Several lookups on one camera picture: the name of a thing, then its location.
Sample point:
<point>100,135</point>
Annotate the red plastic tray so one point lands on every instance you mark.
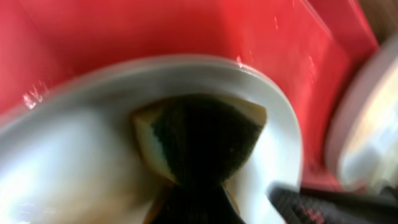
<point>311,49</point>

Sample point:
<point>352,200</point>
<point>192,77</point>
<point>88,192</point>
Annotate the green yellow sponge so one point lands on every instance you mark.
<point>198,140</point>

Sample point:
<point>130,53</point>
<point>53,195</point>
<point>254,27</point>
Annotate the white plate with sauce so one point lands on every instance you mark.
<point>361,144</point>

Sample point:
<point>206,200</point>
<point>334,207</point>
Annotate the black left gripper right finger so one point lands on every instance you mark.
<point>310,206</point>

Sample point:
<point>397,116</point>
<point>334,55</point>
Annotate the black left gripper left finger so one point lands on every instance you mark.
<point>176,205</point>

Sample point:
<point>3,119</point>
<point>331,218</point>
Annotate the small white plate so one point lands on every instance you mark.
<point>71,159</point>

